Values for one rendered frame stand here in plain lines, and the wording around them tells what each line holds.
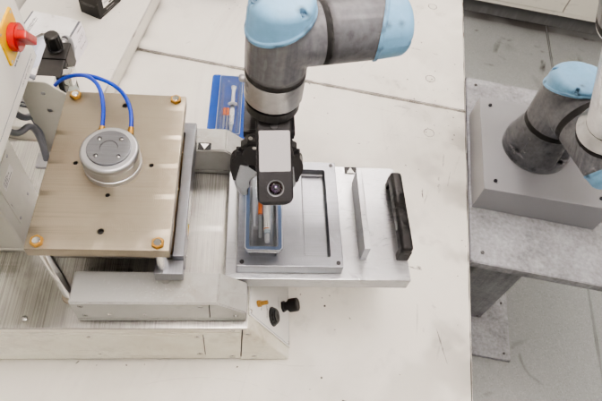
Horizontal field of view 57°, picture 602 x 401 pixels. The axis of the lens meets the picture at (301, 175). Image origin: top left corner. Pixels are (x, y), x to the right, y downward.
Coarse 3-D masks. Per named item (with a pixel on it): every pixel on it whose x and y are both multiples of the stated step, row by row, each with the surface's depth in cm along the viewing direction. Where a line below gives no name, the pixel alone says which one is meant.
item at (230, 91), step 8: (224, 80) 135; (232, 80) 135; (224, 88) 134; (232, 88) 134; (240, 88) 134; (224, 96) 132; (232, 96) 132; (240, 96) 133; (224, 104) 131; (232, 104) 131; (240, 104) 131; (224, 112) 129; (232, 112) 130; (240, 112) 130; (224, 120) 128; (232, 120) 128; (216, 128) 126; (224, 128) 127; (232, 128) 127
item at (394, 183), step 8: (392, 176) 94; (400, 176) 94; (392, 184) 93; (400, 184) 93; (392, 192) 93; (400, 192) 92; (392, 200) 92; (400, 200) 91; (392, 208) 92; (400, 208) 90; (400, 216) 90; (400, 224) 89; (408, 224) 89; (400, 232) 88; (408, 232) 88; (400, 240) 87; (408, 240) 87; (400, 248) 87; (408, 248) 86; (400, 256) 88; (408, 256) 88
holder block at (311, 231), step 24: (312, 168) 95; (312, 192) 94; (336, 192) 93; (240, 216) 88; (288, 216) 89; (312, 216) 91; (336, 216) 90; (240, 240) 86; (288, 240) 87; (312, 240) 89; (336, 240) 87; (240, 264) 83; (264, 264) 84; (288, 264) 84; (312, 264) 85; (336, 264) 85
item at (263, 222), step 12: (252, 180) 87; (252, 192) 86; (252, 204) 85; (252, 216) 83; (264, 216) 84; (276, 216) 84; (252, 228) 82; (264, 228) 82; (276, 228) 83; (252, 240) 81; (264, 240) 81; (276, 240) 82
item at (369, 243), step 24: (336, 168) 99; (360, 168) 99; (384, 168) 100; (360, 192) 91; (384, 192) 97; (360, 216) 89; (384, 216) 94; (360, 240) 89; (384, 240) 91; (360, 264) 88; (384, 264) 89
